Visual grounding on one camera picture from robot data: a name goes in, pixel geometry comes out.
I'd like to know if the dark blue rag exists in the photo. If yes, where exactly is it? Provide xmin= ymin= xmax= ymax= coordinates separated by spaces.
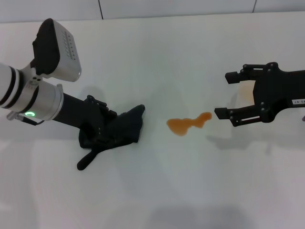
xmin=76 ymin=104 xmax=146 ymax=171

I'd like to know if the orange liquid stain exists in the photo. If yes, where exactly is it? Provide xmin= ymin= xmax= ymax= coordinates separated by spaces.
xmin=166 ymin=112 xmax=213 ymax=137

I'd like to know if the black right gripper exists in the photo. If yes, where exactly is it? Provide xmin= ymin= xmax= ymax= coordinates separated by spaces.
xmin=214 ymin=62 xmax=305 ymax=127

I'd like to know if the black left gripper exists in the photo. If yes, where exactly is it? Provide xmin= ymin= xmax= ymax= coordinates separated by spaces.
xmin=53 ymin=92 xmax=118 ymax=146

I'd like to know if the silver black wrist camera box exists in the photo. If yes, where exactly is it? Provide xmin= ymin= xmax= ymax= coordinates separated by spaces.
xmin=32 ymin=18 xmax=82 ymax=82

